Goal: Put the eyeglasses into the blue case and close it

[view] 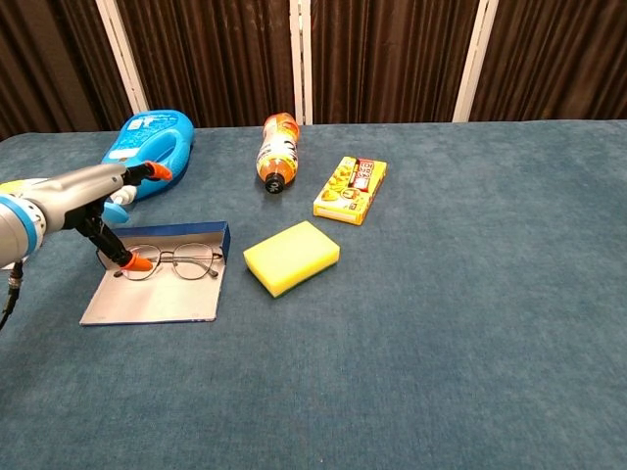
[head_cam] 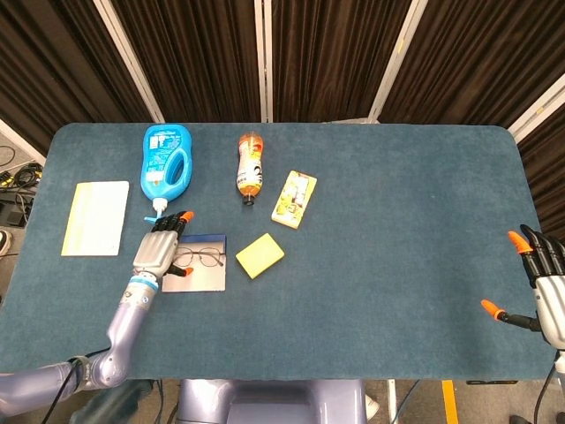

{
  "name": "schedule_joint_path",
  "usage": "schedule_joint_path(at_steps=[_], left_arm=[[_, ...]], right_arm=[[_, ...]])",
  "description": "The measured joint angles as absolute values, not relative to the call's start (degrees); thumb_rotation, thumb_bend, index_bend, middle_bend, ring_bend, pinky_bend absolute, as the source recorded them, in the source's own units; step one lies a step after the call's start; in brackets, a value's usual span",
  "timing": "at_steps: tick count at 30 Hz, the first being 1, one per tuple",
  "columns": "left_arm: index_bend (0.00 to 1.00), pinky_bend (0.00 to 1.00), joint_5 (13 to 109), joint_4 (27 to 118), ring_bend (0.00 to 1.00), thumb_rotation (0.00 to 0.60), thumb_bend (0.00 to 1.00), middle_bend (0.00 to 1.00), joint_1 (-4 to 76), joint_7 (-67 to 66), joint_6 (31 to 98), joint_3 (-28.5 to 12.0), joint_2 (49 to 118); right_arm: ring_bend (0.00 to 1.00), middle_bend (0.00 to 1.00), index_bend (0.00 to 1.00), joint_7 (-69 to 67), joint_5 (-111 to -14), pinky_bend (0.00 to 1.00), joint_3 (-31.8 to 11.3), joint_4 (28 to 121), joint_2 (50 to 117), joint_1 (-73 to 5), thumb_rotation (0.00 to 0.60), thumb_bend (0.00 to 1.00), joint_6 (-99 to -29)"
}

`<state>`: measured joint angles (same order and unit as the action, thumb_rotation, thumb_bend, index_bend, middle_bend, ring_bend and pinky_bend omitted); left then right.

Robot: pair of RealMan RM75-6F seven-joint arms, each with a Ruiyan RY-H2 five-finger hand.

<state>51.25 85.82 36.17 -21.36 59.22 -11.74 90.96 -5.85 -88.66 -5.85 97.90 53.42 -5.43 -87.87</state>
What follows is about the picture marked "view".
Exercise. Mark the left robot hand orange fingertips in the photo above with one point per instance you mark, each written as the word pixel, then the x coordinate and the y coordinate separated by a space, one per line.
pixel 83 191

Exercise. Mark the blue glasses case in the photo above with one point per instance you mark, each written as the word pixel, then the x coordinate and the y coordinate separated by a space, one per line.
pixel 157 298

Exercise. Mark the black eyeglasses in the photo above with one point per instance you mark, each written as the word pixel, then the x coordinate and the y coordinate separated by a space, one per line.
pixel 193 262

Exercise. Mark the blue pump detergent bottle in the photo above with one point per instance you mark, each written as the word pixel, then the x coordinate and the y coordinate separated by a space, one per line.
pixel 161 142

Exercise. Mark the dark brown curtain panel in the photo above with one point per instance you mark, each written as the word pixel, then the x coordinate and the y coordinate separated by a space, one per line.
pixel 558 59
pixel 392 59
pixel 210 59
pixel 49 59

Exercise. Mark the orange drink bottle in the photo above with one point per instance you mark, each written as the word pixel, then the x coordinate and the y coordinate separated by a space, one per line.
pixel 276 152

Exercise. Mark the yellow sponge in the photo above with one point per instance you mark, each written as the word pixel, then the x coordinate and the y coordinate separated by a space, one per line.
pixel 289 254

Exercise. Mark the yellow snack box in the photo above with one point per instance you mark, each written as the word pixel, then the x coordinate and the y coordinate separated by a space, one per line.
pixel 348 191

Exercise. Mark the blue felt table cover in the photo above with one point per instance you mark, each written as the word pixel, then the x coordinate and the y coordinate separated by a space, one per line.
pixel 441 318

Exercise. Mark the white frame post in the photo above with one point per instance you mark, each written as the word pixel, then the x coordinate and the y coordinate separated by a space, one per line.
pixel 301 63
pixel 122 59
pixel 474 63

